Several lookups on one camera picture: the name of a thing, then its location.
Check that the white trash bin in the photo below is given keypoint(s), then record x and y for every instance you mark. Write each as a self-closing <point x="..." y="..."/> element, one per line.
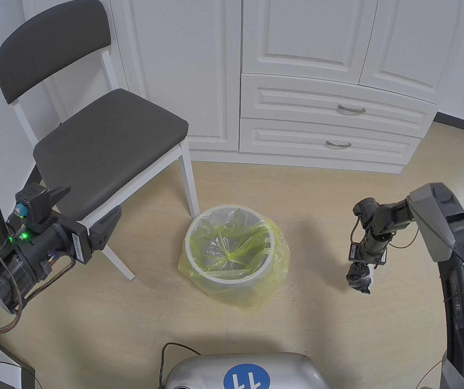
<point x="193" y="253"/>

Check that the white wardrobe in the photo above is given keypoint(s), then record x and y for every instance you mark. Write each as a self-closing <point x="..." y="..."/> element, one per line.
<point x="305" y="22"/>

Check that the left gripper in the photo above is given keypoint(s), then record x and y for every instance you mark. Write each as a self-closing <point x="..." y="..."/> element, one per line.
<point x="45" y="249"/>

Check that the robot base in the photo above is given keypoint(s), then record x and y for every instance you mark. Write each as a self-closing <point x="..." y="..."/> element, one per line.
<point x="199" y="373"/>

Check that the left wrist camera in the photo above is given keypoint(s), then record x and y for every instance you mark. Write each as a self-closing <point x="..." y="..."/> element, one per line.
<point x="37" y="205"/>

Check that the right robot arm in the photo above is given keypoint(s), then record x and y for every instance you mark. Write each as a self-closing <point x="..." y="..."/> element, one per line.
<point x="438" y="217"/>

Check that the white chair dark grey cushions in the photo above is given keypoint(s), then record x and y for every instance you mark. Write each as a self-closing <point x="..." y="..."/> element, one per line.
<point x="53" y="43"/>

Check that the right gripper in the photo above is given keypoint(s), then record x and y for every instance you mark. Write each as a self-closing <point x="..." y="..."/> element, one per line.
<point x="367" y="251"/>

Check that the yellow plastic bag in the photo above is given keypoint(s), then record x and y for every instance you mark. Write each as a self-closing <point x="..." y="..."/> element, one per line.
<point x="248" y="294"/>

